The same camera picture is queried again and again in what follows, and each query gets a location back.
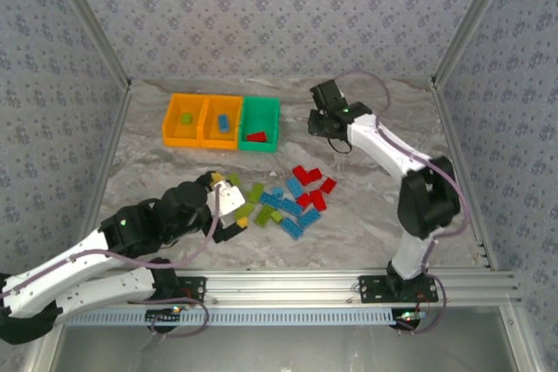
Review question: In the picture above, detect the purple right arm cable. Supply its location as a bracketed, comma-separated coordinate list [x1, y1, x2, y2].
[334, 70, 472, 286]

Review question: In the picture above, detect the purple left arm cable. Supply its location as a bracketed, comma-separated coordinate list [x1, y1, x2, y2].
[0, 184, 223, 303]

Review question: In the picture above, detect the aluminium frame post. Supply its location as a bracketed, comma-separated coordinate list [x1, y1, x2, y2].
[43, 0, 134, 91]
[430, 0, 523, 85]

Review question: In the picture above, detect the black controller board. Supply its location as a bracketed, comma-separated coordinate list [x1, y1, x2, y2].
[146, 307, 183, 334]
[394, 308, 426, 335]

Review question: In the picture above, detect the orange plastic bin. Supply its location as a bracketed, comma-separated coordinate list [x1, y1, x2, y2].
[199, 95, 244, 150]
[161, 92, 209, 147]

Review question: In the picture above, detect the green plastic bin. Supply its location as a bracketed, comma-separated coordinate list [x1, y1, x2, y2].
[237, 96, 281, 153]

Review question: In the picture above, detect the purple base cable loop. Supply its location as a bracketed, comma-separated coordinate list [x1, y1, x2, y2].
[126, 295, 211, 339]
[398, 274, 445, 336]

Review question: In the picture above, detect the long green lego brick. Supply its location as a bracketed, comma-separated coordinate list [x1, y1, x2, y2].
[247, 182, 266, 204]

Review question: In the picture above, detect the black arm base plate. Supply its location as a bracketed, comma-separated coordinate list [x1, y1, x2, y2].
[126, 274, 208, 306]
[358, 274, 439, 304]

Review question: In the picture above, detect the blue-grey slotted cable duct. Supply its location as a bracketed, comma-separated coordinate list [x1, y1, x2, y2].
[64, 306, 402, 328]

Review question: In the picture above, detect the wide aluminium mounting rail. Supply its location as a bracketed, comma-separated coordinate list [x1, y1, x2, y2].
[46, 267, 523, 308]

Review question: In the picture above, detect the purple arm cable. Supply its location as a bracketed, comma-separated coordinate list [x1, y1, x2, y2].
[0, 184, 223, 303]
[334, 70, 472, 286]

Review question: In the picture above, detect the aluminium side rail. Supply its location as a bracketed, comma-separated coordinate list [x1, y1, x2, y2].
[80, 82, 134, 238]
[430, 78, 499, 271]

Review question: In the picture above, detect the long blue lego brick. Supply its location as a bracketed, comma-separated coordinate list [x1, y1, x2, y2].
[259, 192, 283, 210]

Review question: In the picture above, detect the grey metal panel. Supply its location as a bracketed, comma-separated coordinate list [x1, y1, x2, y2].
[25, 306, 537, 372]

